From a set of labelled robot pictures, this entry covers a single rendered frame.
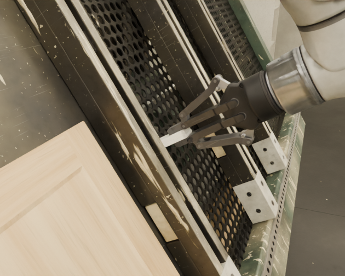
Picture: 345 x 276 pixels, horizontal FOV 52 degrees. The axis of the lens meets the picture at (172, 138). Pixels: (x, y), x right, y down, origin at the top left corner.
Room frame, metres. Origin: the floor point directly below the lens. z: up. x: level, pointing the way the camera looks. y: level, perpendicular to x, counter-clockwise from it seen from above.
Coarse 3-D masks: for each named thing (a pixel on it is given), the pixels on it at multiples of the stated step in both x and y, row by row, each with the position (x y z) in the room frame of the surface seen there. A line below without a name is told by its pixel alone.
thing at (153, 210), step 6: (150, 204) 0.54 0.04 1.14; (156, 204) 0.53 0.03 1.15; (150, 210) 0.54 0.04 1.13; (156, 210) 0.53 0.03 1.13; (156, 216) 0.53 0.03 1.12; (162, 216) 0.53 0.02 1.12; (156, 222) 0.53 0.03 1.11; (162, 222) 0.53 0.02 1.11; (162, 228) 0.53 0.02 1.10; (168, 228) 0.52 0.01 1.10; (162, 234) 0.53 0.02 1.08; (168, 234) 0.52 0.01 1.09; (174, 234) 0.52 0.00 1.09; (168, 240) 0.52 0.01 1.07
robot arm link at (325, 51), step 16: (336, 16) 0.44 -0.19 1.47; (304, 32) 0.48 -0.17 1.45; (320, 32) 0.46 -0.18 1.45; (336, 32) 0.45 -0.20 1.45; (304, 48) 0.50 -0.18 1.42; (320, 48) 0.46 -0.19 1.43; (336, 48) 0.45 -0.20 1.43; (320, 64) 0.47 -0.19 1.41; (336, 64) 0.45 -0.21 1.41; (320, 80) 0.47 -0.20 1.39; (336, 80) 0.46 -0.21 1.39; (336, 96) 0.48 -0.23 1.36
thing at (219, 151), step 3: (207, 135) 0.88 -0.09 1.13; (210, 135) 0.87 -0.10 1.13; (213, 135) 0.87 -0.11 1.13; (213, 147) 0.87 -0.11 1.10; (216, 147) 0.87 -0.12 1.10; (219, 147) 0.87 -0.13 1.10; (213, 150) 0.87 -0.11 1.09; (216, 150) 0.87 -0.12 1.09; (219, 150) 0.86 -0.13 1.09; (222, 150) 0.86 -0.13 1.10; (216, 153) 0.87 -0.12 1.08; (219, 153) 0.86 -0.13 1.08; (222, 153) 0.86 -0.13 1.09; (225, 153) 0.86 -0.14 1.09; (216, 156) 0.87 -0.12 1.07; (219, 156) 0.86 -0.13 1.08
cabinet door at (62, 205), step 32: (32, 160) 0.42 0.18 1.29; (64, 160) 0.46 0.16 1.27; (96, 160) 0.51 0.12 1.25; (0, 192) 0.36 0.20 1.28; (32, 192) 0.39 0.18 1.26; (64, 192) 0.42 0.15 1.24; (96, 192) 0.47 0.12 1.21; (0, 224) 0.33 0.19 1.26; (32, 224) 0.36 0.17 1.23; (64, 224) 0.39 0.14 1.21; (96, 224) 0.43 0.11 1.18; (128, 224) 0.47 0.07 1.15; (0, 256) 0.31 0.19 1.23; (32, 256) 0.33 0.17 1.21; (64, 256) 0.36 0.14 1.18; (96, 256) 0.39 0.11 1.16; (128, 256) 0.43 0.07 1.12; (160, 256) 0.48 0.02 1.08
